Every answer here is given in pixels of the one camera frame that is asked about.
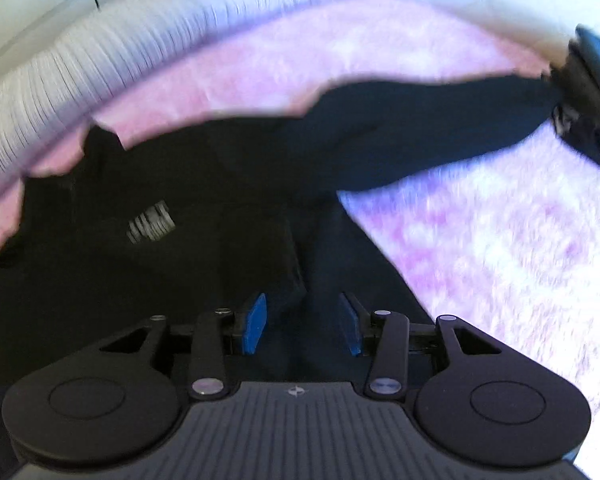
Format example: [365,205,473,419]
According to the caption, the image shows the black zip jacket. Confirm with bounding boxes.
[0,75,562,435]

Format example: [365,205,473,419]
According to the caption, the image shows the pink rose bedsheet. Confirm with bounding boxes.
[0,0,600,479]

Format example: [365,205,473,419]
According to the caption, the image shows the folded black garment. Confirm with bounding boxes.
[543,41,600,166]

